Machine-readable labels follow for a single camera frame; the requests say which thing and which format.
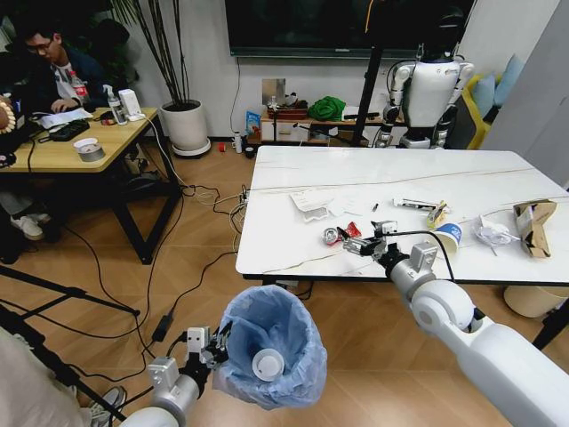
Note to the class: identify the red snack wrapper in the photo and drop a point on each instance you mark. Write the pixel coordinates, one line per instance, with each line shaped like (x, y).
(354, 229)

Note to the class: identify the beige round table base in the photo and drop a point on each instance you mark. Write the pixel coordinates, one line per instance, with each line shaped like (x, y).
(531, 301)

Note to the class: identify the yellow chair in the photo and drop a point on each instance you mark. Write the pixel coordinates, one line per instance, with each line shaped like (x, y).
(478, 126)

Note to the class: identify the white box-shaped device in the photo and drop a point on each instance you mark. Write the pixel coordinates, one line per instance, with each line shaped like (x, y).
(130, 103)

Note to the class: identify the light blue cushion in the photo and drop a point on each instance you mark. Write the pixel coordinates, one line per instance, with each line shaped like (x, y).
(483, 95)
(510, 78)

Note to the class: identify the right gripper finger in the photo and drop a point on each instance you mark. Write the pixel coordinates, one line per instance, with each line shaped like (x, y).
(377, 228)
(355, 245)

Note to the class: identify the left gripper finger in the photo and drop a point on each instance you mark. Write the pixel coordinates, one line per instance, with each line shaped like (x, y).
(212, 358)
(224, 332)

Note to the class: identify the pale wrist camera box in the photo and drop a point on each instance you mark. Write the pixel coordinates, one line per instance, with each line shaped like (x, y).
(388, 228)
(198, 339)

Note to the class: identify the crumpled white plastic bag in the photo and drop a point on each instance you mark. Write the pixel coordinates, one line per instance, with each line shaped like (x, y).
(491, 233)

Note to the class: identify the black stand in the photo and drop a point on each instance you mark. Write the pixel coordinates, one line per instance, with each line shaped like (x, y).
(368, 93)

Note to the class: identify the trash bin with blue bag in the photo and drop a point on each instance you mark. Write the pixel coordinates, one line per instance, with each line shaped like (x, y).
(293, 329)

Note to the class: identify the blue and white paper cup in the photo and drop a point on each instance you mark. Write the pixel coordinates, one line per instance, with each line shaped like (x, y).
(450, 236)

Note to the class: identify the silver metal panel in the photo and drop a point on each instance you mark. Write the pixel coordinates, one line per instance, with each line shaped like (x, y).
(273, 91)

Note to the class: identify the white crumpled tissue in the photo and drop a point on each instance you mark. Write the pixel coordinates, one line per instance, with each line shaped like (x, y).
(349, 205)

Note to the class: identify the yellow snack wrapper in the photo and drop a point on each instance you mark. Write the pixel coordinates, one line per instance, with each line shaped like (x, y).
(438, 214)

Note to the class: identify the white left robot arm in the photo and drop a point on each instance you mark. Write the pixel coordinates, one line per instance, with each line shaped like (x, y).
(178, 391)

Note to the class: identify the white plant pot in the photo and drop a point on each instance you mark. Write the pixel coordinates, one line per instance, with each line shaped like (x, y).
(184, 126)

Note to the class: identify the crushed metal can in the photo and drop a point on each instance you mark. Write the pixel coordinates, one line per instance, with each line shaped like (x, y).
(331, 236)

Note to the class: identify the white floor power strip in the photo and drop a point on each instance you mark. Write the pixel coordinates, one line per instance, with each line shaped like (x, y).
(243, 198)

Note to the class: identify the low wooden shelf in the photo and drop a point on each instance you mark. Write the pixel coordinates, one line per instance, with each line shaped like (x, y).
(284, 129)

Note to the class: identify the wooden desk with black frame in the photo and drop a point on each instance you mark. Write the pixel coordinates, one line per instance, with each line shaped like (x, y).
(115, 138)

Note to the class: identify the tall green plant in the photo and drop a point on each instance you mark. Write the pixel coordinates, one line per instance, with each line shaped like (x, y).
(171, 58)

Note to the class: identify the white printed paper sheet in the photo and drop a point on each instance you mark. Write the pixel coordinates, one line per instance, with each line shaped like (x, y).
(309, 198)

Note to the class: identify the white papers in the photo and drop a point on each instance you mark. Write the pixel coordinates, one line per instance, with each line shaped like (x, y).
(62, 118)

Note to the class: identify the green cloth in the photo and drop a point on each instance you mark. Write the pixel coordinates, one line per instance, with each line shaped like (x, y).
(326, 109)

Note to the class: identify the grey tape roll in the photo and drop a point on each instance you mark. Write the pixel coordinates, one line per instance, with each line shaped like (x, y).
(89, 150)

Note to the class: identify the clear plastic wrapper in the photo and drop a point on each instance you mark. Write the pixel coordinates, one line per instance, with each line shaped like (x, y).
(316, 214)

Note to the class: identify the clear spray bottle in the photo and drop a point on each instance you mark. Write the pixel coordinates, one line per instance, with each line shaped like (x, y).
(116, 109)

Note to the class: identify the person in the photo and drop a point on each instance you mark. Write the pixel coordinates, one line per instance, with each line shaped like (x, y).
(53, 71)
(35, 387)

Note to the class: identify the black tripod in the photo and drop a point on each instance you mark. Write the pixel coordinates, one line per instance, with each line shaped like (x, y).
(66, 293)

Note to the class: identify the torn brown cardboard box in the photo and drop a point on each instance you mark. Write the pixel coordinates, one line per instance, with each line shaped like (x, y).
(535, 222)

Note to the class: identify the blue snack bag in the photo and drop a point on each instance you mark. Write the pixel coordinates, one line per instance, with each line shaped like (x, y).
(253, 122)

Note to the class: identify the black flat screen television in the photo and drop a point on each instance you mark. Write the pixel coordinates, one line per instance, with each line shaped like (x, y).
(338, 24)

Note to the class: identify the white bottle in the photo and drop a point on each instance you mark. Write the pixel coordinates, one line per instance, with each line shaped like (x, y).
(239, 142)

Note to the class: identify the black table leg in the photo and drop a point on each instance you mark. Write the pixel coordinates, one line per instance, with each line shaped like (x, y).
(550, 327)

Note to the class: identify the white humanoid robot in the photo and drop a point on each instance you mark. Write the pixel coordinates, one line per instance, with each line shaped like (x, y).
(431, 89)

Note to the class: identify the white flat tube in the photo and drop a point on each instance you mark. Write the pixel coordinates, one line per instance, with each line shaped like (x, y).
(413, 203)

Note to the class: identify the black power adapter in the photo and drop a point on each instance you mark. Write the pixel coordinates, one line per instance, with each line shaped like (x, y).
(162, 327)

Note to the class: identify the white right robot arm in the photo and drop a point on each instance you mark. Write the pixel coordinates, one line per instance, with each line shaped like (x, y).
(489, 351)

